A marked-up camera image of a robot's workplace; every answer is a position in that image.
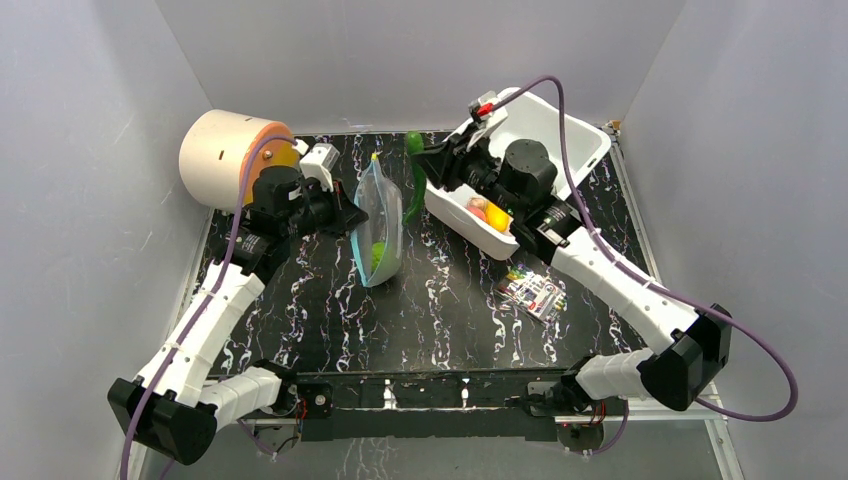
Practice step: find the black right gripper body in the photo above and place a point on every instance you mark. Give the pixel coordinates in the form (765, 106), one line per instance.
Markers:
(448, 165)

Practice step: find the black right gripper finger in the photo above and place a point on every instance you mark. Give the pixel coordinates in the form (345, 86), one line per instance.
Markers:
(452, 172)
(428, 157)

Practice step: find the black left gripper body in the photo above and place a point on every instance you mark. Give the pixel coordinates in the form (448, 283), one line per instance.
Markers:
(323, 212)

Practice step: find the green toy cucumber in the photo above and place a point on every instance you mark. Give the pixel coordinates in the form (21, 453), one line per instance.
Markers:
(414, 144)

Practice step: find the yellow toy mango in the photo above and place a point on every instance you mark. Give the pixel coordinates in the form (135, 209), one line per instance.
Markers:
(497, 218)

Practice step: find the toy peach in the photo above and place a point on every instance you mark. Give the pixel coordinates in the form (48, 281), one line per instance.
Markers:
(478, 207)

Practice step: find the clear zip top bag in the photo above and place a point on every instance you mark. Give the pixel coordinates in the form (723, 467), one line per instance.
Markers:
(381, 199)

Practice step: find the green toy lime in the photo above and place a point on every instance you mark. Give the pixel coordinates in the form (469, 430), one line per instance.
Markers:
(377, 252)

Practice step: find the white plastic bin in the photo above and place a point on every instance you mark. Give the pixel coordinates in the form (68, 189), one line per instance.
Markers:
(574, 146)

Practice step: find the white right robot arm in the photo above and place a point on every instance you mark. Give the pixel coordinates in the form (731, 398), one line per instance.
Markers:
(685, 347)

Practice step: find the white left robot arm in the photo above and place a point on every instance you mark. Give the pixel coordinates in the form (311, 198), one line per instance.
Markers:
(205, 344)

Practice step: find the pack of coloured markers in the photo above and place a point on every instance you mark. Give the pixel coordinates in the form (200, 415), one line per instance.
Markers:
(534, 294)

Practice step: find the cream cylinder with orange face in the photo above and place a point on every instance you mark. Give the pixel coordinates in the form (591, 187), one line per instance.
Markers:
(222, 147)

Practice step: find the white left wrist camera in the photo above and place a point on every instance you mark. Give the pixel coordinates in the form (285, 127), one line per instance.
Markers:
(317, 162)

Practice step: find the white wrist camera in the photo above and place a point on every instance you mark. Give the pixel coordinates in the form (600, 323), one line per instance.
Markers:
(485, 117)
(317, 162)

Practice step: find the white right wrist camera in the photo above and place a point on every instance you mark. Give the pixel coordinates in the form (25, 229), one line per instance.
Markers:
(485, 117)

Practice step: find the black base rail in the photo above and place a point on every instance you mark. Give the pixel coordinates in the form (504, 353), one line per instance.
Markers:
(532, 404)

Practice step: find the aluminium frame rail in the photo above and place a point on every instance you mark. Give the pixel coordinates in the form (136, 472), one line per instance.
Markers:
(272, 435)

